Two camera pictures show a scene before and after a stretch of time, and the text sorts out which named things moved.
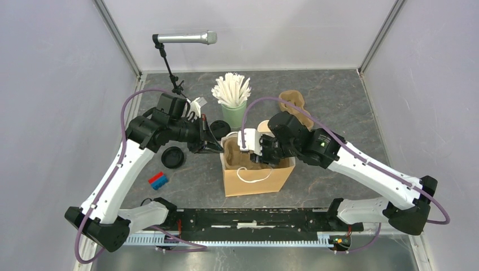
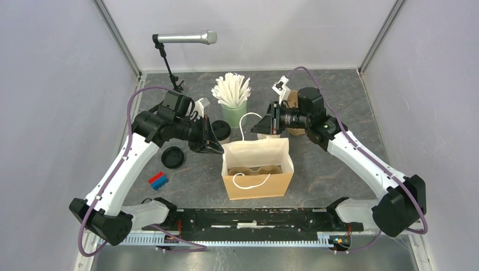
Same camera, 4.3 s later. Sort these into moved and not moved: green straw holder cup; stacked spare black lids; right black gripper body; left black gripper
Moved: right black gripper body
Not moved: left black gripper; stacked spare black lids; green straw holder cup
